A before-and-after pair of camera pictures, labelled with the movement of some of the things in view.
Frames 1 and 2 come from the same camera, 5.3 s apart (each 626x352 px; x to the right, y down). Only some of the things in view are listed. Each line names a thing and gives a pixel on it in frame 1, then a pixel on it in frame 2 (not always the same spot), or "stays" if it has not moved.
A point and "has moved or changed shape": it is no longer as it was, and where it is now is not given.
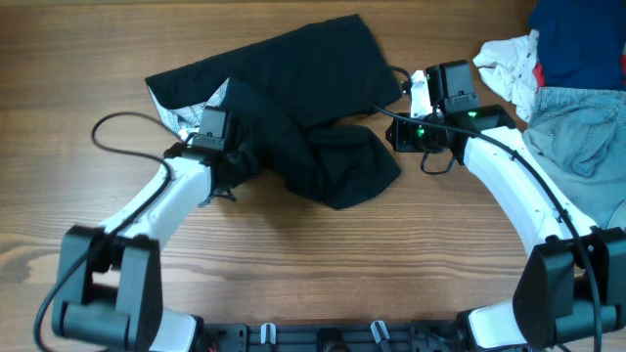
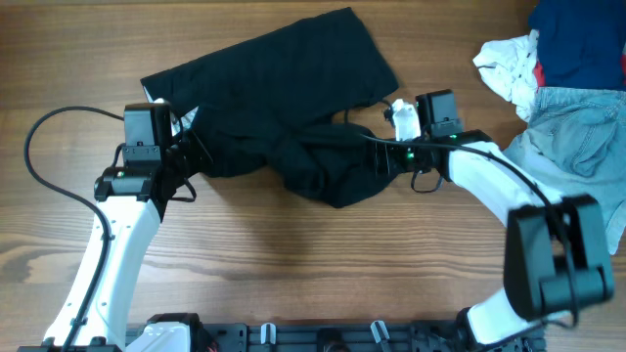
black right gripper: [401, 142] -> [385, 159]
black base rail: [347, 337] stays
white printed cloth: [510, 65] stays
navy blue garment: [580, 42] stays
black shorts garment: [304, 106] has moved or changed shape
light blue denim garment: [583, 131] stays
